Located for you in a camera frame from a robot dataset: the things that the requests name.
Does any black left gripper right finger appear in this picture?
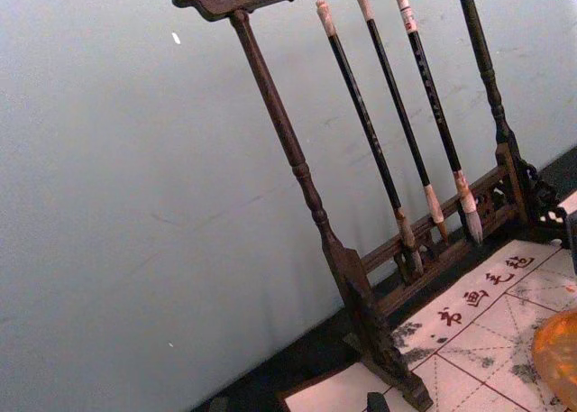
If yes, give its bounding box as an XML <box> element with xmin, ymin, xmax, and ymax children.
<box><xmin>366</xmin><ymin>390</ymin><xmax>392</xmax><ymax>412</ymax></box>

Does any white felt mat red grid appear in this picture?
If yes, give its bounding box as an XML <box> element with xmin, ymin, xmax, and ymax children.
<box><xmin>275</xmin><ymin>237</ymin><xmax>577</xmax><ymax>412</ymax></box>

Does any orange translucent object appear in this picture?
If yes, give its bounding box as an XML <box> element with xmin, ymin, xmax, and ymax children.
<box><xmin>530</xmin><ymin>309</ymin><xmax>577</xmax><ymax>405</ymax></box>

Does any dark box-shaped object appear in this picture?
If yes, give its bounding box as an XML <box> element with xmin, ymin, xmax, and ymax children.
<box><xmin>564</xmin><ymin>212</ymin><xmax>577</xmax><ymax>279</ymax></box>

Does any black brush with dark tuft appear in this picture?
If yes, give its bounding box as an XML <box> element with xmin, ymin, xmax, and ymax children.
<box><xmin>314</xmin><ymin>0</ymin><xmax>426</xmax><ymax>279</ymax></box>

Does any black brush with brown tuft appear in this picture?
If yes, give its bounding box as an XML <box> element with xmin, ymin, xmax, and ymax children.
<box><xmin>353</xmin><ymin>0</ymin><xmax>450</xmax><ymax>244</ymax></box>

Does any black brush with grey tuft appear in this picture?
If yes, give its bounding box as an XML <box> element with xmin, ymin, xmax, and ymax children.
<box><xmin>389</xmin><ymin>0</ymin><xmax>485</xmax><ymax>245</ymax></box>

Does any dark carved wooden brush rack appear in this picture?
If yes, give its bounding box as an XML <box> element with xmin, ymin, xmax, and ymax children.
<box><xmin>148</xmin><ymin>0</ymin><xmax>570</xmax><ymax>411</ymax></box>

